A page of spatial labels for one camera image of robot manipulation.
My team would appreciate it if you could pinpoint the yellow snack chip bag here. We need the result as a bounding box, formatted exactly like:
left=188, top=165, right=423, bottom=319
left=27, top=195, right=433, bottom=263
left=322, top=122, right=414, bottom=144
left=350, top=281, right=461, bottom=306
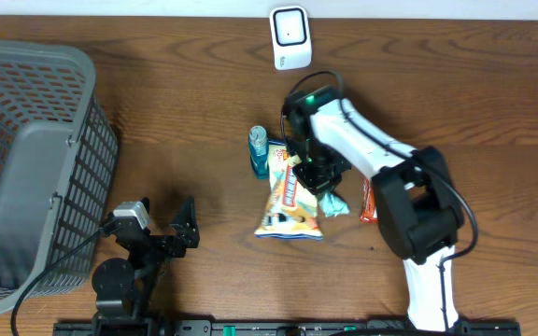
left=254, top=140, right=323, bottom=240

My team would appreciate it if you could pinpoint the red orange snack bar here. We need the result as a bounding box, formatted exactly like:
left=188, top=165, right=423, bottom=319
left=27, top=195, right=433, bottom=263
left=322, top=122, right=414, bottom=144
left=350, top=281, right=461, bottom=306
left=360, top=178, right=378, bottom=223

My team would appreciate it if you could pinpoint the teal bottle with grey cap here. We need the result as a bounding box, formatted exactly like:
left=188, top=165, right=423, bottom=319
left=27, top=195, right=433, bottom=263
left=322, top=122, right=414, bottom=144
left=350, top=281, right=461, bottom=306
left=248, top=125, right=269, bottom=179

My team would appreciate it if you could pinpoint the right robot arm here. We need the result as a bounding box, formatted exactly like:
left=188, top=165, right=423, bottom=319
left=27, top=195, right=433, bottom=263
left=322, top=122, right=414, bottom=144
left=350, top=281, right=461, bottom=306
left=281, top=85, right=464, bottom=331

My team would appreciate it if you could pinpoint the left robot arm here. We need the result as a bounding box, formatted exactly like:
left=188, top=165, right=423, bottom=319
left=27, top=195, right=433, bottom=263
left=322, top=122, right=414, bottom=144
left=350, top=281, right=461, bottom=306
left=92, top=196, right=200, bottom=335

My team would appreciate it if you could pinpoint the white barcode scanner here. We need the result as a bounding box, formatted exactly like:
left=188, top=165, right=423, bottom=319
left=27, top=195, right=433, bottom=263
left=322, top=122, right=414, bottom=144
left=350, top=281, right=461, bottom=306
left=269, top=6, right=312, bottom=71

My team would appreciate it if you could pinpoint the grey plastic shopping basket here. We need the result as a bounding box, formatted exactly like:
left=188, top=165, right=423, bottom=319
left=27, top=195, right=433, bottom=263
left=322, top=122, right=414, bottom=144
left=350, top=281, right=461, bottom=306
left=0, top=40, right=119, bottom=314

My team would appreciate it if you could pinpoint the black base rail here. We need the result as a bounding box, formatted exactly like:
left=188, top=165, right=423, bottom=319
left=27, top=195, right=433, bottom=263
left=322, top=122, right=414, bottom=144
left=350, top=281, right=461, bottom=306
left=53, top=318, right=522, bottom=336

